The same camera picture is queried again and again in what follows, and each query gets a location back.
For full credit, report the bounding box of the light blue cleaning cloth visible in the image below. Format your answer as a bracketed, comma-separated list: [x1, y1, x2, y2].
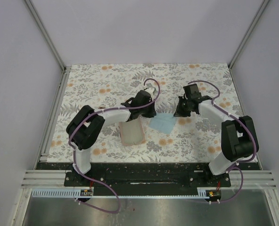
[149, 113, 176, 135]

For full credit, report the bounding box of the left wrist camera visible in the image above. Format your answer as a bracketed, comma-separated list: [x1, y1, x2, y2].
[121, 90, 152, 111]

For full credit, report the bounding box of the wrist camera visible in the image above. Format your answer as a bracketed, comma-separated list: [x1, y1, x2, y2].
[121, 90, 152, 111]
[183, 83, 202, 99]

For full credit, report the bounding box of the white slotted cable duct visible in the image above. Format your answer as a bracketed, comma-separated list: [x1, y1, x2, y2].
[32, 186, 221, 199]

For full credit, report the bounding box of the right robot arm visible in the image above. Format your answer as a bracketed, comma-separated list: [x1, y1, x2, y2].
[174, 96, 259, 186]

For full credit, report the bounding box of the floral table mat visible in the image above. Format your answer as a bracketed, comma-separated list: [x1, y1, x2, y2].
[47, 63, 243, 163]

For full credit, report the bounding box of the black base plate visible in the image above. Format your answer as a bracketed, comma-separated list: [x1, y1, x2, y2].
[35, 161, 232, 198]

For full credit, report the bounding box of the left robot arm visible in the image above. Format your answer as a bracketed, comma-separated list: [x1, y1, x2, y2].
[66, 101, 156, 186]

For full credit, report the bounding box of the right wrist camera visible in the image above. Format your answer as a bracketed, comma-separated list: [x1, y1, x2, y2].
[183, 83, 202, 99]

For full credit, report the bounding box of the pink glasses case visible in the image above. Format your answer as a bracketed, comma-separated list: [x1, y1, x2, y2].
[119, 118, 145, 146]

